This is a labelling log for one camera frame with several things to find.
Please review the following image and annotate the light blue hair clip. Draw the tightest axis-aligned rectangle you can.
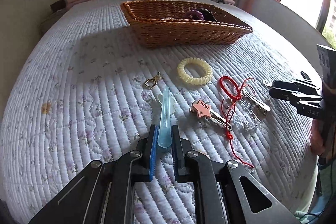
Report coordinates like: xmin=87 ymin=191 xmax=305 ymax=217
xmin=157 ymin=87 xmax=176 ymax=152

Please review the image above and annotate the pink star hair clip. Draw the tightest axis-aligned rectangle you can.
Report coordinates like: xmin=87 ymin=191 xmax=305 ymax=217
xmin=190 ymin=100 xmax=232 ymax=131

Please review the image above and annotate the red string bracelet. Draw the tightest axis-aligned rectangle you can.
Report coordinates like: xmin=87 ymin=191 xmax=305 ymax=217
xmin=219 ymin=76 xmax=257 ymax=169

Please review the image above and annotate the silver metal hair clip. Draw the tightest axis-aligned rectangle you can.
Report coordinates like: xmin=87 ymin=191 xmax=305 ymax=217
xmin=242 ymin=92 xmax=270 ymax=116

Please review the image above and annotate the teal sleeve forearm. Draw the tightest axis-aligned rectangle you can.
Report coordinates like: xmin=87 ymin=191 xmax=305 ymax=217
xmin=294 ymin=157 xmax=335 ymax=223

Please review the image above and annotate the person's right hand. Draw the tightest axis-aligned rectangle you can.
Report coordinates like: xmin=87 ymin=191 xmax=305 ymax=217
xmin=310 ymin=119 xmax=325 ymax=156

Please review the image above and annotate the gold keyring clasp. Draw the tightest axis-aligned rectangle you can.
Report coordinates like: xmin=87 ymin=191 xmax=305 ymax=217
xmin=143 ymin=72 xmax=162 ymax=90

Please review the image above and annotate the white quilted floral bedspread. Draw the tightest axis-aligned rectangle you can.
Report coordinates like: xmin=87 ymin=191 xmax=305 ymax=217
xmin=1 ymin=0 xmax=319 ymax=223

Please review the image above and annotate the brown wicker basket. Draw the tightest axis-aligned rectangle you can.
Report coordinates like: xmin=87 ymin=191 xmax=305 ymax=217
xmin=120 ymin=0 xmax=253 ymax=48

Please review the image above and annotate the black hair scrunchie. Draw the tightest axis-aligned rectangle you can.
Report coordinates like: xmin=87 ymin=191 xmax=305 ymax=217
xmin=197 ymin=9 xmax=217 ymax=22

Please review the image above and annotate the bedside nightstand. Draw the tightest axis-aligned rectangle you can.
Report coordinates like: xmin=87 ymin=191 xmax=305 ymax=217
xmin=39 ymin=9 xmax=67 ymax=36

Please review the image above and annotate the dark item on nightstand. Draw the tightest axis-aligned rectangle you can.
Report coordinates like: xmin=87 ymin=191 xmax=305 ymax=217
xmin=50 ymin=0 xmax=67 ymax=12

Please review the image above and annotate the cream spiral hair tie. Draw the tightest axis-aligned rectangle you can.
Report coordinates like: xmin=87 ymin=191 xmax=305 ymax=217
xmin=176 ymin=56 xmax=213 ymax=86

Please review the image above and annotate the clear crystal bead bracelet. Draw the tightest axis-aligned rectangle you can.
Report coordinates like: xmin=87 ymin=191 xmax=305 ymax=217
xmin=231 ymin=100 xmax=266 ymax=134

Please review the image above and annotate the purple spiral hair tie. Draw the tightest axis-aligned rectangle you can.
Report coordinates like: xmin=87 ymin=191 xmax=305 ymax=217
xmin=184 ymin=9 xmax=204 ymax=21

